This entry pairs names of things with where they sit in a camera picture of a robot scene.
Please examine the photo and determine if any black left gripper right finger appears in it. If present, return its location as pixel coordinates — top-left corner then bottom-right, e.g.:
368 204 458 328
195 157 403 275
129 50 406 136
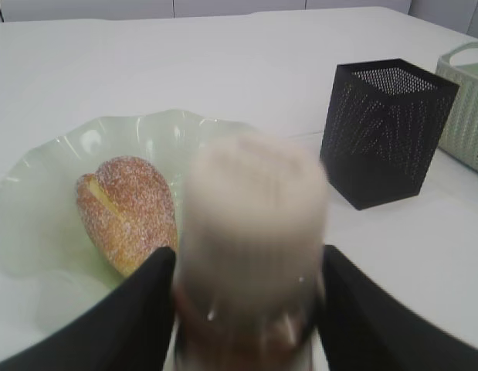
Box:
319 245 478 370

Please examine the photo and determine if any pale green plastic basket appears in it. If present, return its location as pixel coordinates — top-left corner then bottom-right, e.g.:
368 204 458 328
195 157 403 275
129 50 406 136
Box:
436 42 478 172

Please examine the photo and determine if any black perforated pen holder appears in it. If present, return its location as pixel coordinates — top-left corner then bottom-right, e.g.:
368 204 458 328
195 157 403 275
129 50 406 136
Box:
320 59 459 210

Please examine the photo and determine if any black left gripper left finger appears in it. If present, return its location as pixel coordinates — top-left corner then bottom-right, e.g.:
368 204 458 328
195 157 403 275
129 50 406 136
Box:
0 247 176 370

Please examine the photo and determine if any sugared bread roll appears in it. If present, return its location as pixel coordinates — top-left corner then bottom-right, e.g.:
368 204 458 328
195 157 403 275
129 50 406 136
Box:
76 156 178 277

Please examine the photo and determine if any brown coffee drink bottle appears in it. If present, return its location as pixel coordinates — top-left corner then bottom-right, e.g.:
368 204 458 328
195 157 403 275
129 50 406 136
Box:
172 131 328 370

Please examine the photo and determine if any pale green wavy glass bowl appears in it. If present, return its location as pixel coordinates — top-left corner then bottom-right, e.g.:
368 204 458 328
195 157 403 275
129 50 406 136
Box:
0 109 249 361

